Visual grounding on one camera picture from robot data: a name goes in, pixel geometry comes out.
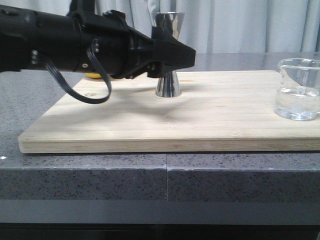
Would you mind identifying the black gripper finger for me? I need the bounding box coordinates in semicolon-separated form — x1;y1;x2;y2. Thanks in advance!
151;26;178;42
147;38;196;78

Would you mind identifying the black ribbon cable loop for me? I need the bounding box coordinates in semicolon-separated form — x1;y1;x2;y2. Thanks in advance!
31;38;113;105

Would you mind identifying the clear glass measuring beaker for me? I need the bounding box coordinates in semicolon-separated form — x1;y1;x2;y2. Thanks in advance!
274;58;320;121

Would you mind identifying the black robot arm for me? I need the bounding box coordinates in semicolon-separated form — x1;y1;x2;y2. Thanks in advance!
0;0;196;79

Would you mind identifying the yellow lemon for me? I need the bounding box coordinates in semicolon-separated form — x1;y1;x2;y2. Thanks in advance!
84;73;116;81

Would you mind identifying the steel double cone jigger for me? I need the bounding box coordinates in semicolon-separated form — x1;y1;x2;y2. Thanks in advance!
152;11;185;98

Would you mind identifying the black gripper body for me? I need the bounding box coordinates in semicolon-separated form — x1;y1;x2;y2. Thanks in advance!
71;9;154;79

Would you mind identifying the light wooden cutting board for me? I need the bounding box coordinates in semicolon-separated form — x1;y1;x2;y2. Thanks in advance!
18;70;320;154

